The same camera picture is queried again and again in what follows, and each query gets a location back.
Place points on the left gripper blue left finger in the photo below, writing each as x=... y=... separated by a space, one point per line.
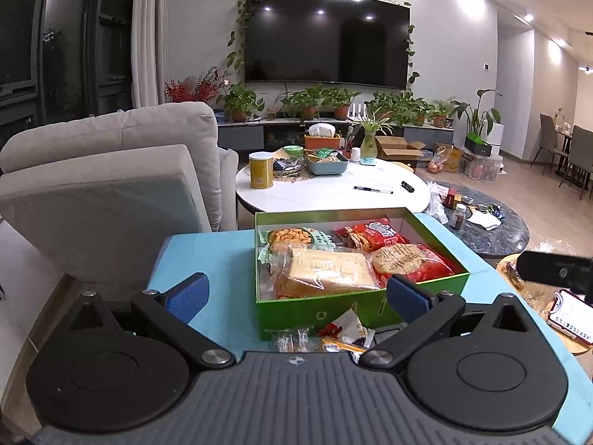
x=166 y=316

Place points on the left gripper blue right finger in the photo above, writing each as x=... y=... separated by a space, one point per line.
x=427 y=316

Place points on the bread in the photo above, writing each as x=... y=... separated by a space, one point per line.
x=302 y=272

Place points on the red yellow crayfish snack bag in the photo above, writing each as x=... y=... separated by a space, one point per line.
x=348 y=329

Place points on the round flatbread red package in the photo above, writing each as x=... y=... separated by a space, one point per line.
x=417 y=262

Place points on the dark marble round table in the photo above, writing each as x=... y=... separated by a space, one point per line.
x=491 y=229

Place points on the glass jar with white lid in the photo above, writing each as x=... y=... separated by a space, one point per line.
x=458 y=216

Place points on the green cardboard box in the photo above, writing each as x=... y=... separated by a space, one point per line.
x=314 y=313

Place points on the small black remote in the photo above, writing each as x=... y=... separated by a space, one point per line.
x=407 y=187

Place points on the green cracker snack bag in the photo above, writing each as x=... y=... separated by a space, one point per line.
x=300 y=236

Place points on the grey sofa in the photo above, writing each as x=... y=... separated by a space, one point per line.
x=99 y=196

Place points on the white round table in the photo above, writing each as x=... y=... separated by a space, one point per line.
x=337 y=192

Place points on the grey dining chair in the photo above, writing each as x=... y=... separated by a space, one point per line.
x=548 y=142

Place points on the black pen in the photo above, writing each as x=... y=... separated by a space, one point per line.
x=369 y=189

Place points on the brown cardboard box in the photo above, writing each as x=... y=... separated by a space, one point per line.
x=398 y=149

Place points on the yellow cylindrical can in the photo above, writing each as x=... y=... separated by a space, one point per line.
x=261 y=170

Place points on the glass vase with plant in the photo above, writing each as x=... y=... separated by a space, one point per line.
x=372 y=125

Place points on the blue snack tray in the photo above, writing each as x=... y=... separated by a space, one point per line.
x=334 y=165

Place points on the orange tissue box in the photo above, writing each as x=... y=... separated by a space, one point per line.
x=317 y=143

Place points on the red berry flower arrangement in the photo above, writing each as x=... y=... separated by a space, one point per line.
x=202 y=88

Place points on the white curtain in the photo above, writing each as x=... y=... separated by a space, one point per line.
x=148 y=52

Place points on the black television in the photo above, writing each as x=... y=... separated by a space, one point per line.
x=349 y=42

